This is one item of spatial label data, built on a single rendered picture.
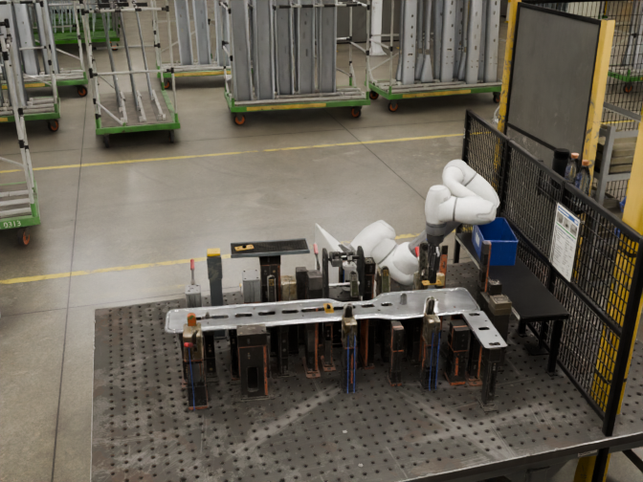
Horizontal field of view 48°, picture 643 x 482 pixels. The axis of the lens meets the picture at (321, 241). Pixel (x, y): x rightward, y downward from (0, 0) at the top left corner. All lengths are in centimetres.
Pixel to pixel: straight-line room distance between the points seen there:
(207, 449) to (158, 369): 62
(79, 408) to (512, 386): 245
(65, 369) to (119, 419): 172
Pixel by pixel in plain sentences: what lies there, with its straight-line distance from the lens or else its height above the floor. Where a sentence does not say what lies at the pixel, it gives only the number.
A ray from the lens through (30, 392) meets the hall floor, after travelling 471.
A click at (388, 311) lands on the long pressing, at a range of 320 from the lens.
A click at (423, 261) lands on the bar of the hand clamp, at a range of 337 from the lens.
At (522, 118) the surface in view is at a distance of 586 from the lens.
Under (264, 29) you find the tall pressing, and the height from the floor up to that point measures 121.
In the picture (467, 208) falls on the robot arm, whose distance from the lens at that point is 304.
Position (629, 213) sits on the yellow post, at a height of 158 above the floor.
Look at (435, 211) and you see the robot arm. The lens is 306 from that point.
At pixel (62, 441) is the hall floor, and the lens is 427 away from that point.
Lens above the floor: 259
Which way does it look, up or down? 24 degrees down
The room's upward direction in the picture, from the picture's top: straight up
